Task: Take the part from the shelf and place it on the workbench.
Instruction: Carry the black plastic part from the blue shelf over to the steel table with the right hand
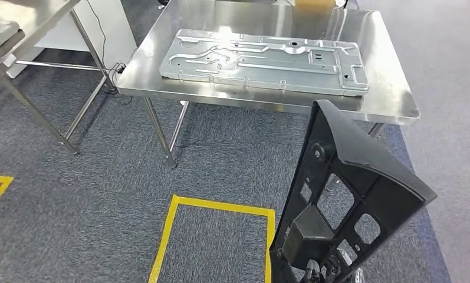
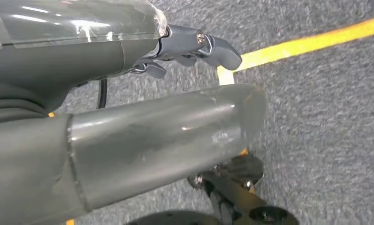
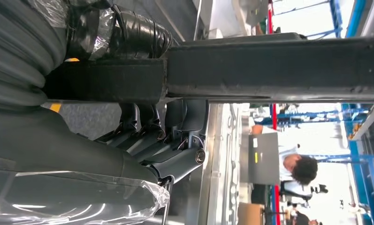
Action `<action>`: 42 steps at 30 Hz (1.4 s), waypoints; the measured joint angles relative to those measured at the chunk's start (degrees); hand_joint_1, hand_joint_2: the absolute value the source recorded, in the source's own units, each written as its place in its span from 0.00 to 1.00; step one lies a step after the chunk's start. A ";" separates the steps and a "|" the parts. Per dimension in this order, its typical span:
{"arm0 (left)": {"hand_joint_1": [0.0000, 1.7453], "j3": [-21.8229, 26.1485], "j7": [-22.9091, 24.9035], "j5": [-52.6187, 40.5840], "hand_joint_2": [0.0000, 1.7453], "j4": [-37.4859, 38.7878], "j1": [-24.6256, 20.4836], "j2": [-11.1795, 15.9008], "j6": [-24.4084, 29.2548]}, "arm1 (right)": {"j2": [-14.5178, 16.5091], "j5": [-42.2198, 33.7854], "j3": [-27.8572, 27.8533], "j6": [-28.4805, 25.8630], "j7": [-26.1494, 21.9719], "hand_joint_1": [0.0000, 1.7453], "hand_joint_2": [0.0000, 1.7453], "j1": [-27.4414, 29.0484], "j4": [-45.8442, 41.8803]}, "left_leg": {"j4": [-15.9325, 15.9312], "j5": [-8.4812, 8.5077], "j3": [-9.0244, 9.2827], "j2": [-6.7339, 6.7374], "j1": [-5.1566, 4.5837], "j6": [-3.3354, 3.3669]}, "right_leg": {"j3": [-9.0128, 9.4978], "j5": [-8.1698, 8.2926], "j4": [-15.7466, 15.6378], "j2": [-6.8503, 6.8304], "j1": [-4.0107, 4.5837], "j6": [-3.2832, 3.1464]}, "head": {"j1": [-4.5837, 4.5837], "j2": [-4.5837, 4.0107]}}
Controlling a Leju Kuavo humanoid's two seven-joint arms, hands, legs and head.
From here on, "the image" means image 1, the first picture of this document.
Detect black plastic plate frame part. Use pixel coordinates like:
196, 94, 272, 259
269, 99, 438, 283

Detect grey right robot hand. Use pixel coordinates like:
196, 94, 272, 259
301, 249, 365, 283

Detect black power cable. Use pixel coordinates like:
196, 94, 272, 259
85, 0, 128, 85

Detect white cabinet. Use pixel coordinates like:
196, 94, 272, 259
6, 0, 138, 79

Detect stainless steel workbench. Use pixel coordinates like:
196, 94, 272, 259
115, 0, 421, 169

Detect stainless steel table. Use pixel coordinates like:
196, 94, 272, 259
0, 0, 116, 155

